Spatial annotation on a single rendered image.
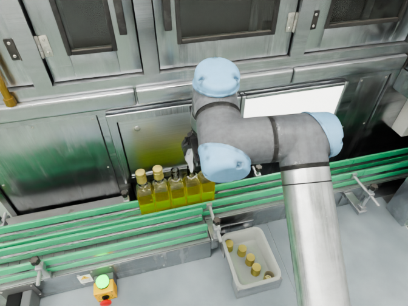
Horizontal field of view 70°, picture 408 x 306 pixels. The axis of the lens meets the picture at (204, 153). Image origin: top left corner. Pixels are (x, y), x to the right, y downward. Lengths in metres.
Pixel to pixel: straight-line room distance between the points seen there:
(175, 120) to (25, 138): 0.50
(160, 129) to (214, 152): 0.65
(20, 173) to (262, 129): 0.99
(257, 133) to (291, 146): 0.05
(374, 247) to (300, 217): 1.04
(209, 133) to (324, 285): 0.27
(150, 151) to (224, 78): 0.71
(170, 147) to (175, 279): 0.51
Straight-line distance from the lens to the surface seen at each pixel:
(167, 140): 1.10
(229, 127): 0.44
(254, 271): 1.20
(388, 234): 1.55
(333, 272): 0.48
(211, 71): 0.47
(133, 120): 1.03
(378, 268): 1.44
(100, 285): 1.18
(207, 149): 0.43
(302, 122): 0.46
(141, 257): 1.16
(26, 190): 1.33
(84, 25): 0.93
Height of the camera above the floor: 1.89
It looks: 44 degrees down
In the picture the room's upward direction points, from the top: straight up
